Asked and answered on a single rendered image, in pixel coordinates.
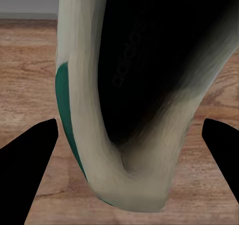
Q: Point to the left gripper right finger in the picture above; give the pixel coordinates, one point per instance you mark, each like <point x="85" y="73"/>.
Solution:
<point x="223" y="143"/>

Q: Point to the gym shoe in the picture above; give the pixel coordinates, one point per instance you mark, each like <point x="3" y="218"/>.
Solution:
<point x="130" y="75"/>

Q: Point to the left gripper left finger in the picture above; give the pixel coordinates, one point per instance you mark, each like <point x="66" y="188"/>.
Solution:
<point x="22" y="165"/>

